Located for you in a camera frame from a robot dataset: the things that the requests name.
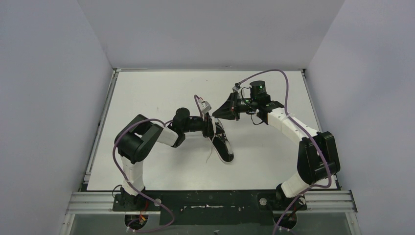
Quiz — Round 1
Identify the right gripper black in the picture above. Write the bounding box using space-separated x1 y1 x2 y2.
213 91 257 121

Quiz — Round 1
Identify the black white canvas sneaker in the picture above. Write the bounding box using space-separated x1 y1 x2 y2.
210 118 234 164

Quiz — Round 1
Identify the white shoelace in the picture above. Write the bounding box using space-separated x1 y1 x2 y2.
205 116 223 164

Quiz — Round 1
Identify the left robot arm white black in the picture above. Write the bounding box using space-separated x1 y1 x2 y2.
113 108 234 209

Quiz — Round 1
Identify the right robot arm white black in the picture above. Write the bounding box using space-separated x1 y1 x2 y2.
213 80 340 209

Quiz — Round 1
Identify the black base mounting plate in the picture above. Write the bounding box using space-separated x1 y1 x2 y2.
112 189 307 226

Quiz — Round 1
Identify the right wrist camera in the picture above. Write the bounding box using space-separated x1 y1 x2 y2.
232 82 241 94

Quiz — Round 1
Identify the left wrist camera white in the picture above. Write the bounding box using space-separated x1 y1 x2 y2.
199 101 211 115

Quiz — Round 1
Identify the aluminium frame rail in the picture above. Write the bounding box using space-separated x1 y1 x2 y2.
66 190 357 214

